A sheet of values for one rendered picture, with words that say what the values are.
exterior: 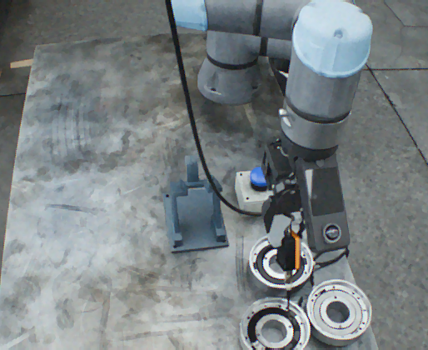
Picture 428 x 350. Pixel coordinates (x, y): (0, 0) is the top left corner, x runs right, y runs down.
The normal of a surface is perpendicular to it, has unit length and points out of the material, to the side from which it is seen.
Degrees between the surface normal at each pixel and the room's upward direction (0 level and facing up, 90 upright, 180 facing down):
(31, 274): 0
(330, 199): 32
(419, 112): 0
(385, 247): 0
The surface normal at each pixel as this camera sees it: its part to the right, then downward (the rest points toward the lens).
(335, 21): 0.04, -0.67
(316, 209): 0.14, -0.17
